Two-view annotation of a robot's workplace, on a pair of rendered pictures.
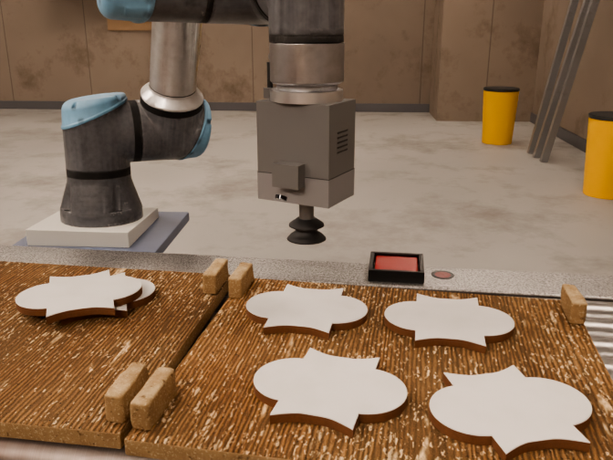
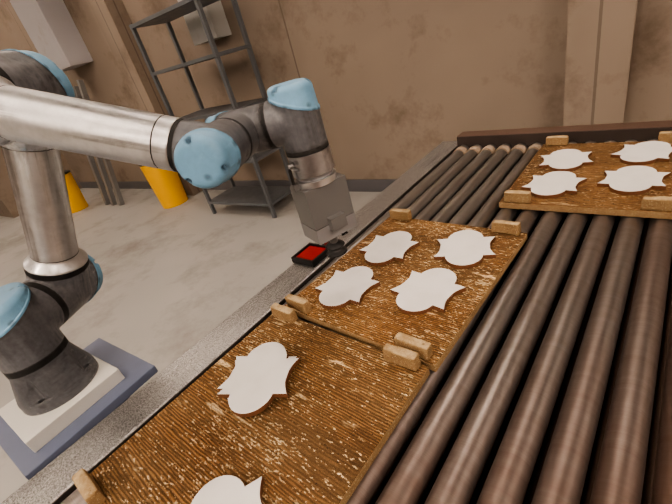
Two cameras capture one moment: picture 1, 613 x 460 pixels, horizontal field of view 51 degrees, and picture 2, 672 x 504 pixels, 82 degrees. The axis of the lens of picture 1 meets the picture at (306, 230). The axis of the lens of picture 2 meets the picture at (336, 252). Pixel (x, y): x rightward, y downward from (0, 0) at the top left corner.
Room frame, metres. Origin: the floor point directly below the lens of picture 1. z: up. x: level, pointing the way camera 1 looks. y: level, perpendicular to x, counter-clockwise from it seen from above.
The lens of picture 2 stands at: (0.26, 0.53, 1.40)
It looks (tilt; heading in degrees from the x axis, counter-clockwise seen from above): 29 degrees down; 308
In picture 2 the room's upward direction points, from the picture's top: 16 degrees counter-clockwise
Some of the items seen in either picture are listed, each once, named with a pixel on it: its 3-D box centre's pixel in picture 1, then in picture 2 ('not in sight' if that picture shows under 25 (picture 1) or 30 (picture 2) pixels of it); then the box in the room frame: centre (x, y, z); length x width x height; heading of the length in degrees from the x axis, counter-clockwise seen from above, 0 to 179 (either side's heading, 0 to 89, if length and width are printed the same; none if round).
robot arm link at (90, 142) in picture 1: (99, 130); (14, 324); (1.19, 0.38, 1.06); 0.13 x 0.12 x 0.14; 115
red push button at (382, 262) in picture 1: (396, 267); (311, 254); (0.85, -0.13, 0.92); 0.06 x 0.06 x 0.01; 82
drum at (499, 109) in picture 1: (499, 115); (67, 192); (6.92, -2.06, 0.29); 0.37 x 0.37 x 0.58
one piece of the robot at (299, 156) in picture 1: (298, 144); (325, 205); (0.66, 0.01, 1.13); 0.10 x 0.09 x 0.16; 152
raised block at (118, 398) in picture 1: (127, 391); (401, 356); (0.49, 0.16, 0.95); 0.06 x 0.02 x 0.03; 171
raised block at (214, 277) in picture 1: (215, 276); (283, 312); (0.75, 0.11, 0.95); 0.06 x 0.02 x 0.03; 171
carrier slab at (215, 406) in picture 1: (392, 362); (406, 272); (0.57, -0.09, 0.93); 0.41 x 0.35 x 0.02; 79
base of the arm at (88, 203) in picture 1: (100, 192); (48, 369); (1.19, 0.39, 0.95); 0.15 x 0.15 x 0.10
